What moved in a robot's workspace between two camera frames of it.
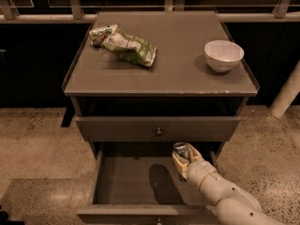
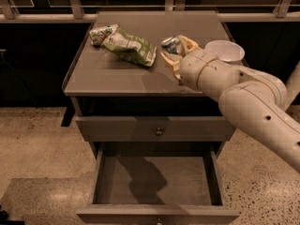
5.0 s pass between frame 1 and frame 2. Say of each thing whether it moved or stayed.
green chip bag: stayed
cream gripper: moved
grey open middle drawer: stayed
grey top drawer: stayed
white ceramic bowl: stayed
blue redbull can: moved
